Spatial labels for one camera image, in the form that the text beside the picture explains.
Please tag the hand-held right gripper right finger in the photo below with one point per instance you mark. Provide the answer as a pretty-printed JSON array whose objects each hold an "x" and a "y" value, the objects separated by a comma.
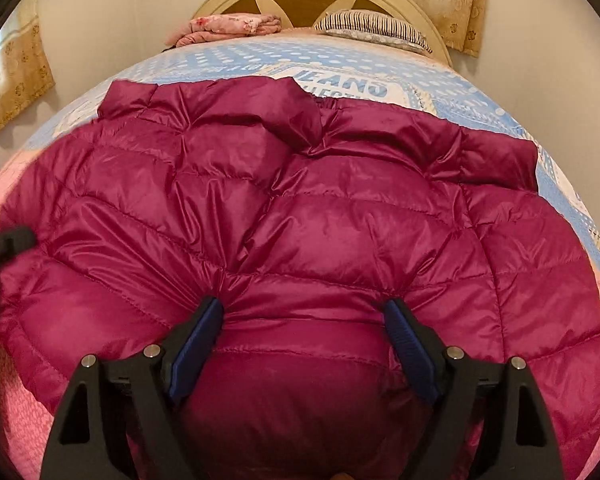
[{"x": 410, "y": 345}]

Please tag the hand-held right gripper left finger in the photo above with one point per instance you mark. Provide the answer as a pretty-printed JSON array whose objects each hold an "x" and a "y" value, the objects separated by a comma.
[{"x": 197, "y": 345}]

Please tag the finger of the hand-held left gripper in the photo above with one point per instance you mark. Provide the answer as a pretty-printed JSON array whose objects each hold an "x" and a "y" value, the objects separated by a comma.
[{"x": 5, "y": 247}]

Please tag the magenta puffer jacket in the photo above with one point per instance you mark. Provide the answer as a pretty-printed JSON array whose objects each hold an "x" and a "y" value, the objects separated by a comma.
[{"x": 330, "y": 210}]

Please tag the beige floral curtain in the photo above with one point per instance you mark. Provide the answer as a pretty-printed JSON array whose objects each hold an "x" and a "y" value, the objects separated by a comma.
[
  {"x": 445, "y": 5},
  {"x": 15, "y": 75}
]

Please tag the blue printed bedsheet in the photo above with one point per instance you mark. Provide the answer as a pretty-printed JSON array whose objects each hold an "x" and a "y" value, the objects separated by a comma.
[{"x": 230, "y": 62}]

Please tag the grey dotted pillow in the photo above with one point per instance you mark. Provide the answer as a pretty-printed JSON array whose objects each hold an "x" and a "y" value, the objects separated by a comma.
[{"x": 375, "y": 38}]

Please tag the pink floral folded blanket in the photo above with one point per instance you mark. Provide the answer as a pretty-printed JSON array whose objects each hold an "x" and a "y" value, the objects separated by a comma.
[{"x": 230, "y": 27}]

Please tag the striped pillow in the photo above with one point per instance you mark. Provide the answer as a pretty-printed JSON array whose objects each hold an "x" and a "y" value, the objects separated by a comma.
[{"x": 370, "y": 21}]

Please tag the cream wooden headboard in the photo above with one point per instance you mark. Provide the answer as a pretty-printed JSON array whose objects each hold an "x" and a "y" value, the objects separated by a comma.
[{"x": 292, "y": 5}]

